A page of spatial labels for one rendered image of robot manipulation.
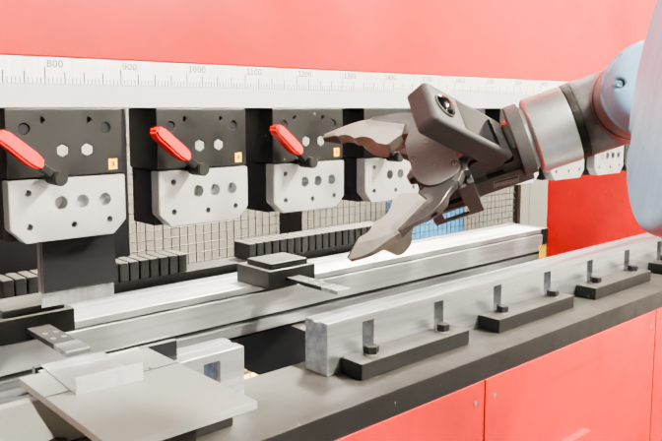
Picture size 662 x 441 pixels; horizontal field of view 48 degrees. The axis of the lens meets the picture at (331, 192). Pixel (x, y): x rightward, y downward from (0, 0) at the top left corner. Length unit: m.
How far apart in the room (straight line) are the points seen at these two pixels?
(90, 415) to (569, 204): 2.33
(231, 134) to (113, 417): 0.45
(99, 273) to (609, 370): 1.26
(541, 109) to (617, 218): 2.17
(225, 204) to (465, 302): 0.66
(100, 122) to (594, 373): 1.27
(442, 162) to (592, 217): 2.22
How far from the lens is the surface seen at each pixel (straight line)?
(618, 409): 1.99
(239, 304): 1.49
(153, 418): 0.87
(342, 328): 1.32
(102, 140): 1.00
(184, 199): 1.06
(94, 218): 1.00
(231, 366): 1.18
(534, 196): 4.88
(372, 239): 0.70
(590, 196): 2.91
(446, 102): 0.66
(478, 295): 1.61
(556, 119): 0.72
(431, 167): 0.72
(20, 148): 0.92
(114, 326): 1.36
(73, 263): 1.04
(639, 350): 2.03
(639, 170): 0.28
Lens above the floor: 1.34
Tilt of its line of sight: 6 degrees down
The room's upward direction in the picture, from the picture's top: straight up
